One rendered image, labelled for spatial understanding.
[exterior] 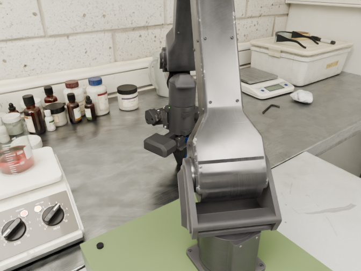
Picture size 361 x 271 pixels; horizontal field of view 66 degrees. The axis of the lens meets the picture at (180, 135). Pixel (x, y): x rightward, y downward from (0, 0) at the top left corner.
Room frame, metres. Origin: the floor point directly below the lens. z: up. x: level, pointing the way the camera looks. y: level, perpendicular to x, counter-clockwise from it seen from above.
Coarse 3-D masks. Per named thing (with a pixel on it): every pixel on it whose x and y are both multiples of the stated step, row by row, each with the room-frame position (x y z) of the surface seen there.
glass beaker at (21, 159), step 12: (12, 120) 0.43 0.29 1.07; (0, 132) 0.42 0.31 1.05; (12, 132) 0.43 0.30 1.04; (24, 132) 0.41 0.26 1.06; (0, 144) 0.37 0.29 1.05; (12, 144) 0.38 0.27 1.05; (24, 144) 0.40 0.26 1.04; (0, 156) 0.37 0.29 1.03; (12, 156) 0.38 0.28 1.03; (24, 156) 0.39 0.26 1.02; (0, 168) 0.38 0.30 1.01; (12, 168) 0.38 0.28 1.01; (24, 168) 0.39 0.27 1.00
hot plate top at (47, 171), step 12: (36, 156) 0.44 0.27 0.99; (48, 156) 0.44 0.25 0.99; (36, 168) 0.40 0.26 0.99; (48, 168) 0.40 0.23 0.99; (0, 180) 0.37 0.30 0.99; (12, 180) 0.37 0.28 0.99; (24, 180) 0.37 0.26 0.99; (36, 180) 0.37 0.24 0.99; (48, 180) 0.37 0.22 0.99; (0, 192) 0.34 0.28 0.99; (12, 192) 0.34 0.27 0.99
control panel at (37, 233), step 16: (64, 192) 0.36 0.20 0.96; (16, 208) 0.33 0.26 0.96; (32, 208) 0.33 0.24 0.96; (64, 208) 0.34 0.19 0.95; (0, 224) 0.30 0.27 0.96; (32, 224) 0.31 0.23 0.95; (64, 224) 0.32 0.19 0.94; (0, 240) 0.28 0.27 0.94; (16, 240) 0.28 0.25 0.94; (32, 240) 0.29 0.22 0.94; (48, 240) 0.29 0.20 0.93; (0, 256) 0.26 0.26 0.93
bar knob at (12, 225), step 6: (12, 222) 0.29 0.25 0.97; (18, 222) 0.30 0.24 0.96; (6, 228) 0.29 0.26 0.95; (12, 228) 0.29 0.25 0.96; (18, 228) 0.30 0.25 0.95; (24, 228) 0.30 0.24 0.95; (6, 234) 0.28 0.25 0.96; (12, 234) 0.29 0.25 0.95; (18, 234) 0.29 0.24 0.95; (12, 240) 0.28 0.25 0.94
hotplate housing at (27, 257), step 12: (60, 168) 0.43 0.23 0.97; (60, 180) 0.39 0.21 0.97; (24, 192) 0.36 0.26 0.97; (36, 192) 0.36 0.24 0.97; (48, 192) 0.36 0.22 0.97; (0, 204) 0.33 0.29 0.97; (12, 204) 0.33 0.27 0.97; (72, 204) 0.35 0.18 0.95; (60, 240) 0.30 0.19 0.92; (72, 240) 0.30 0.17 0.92; (24, 252) 0.27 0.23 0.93; (36, 252) 0.28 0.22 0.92; (48, 252) 0.29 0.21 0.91; (0, 264) 0.26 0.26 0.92; (12, 264) 0.26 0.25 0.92; (24, 264) 0.27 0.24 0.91
